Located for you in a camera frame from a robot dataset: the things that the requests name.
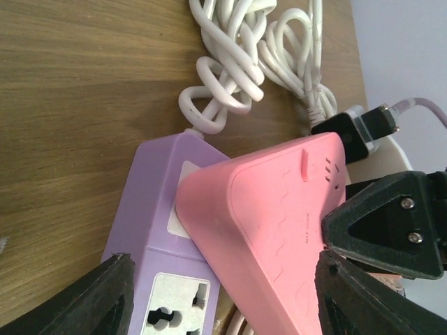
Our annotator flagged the purple power strip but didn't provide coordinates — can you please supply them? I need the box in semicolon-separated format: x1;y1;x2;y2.
102;133;227;334

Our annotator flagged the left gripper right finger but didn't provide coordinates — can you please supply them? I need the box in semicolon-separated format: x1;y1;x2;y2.
315;251;446;335

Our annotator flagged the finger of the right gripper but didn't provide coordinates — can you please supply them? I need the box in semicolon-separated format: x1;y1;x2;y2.
322;171;444;279

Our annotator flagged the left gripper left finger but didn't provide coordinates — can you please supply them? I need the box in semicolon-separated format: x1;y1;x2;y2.
1;253;135;335

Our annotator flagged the pink triangular power strip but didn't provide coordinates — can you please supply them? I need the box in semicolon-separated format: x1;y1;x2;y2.
175;133;346;334

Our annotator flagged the white cord of purple strip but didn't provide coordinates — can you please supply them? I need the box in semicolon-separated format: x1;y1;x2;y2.
177;0;277;137

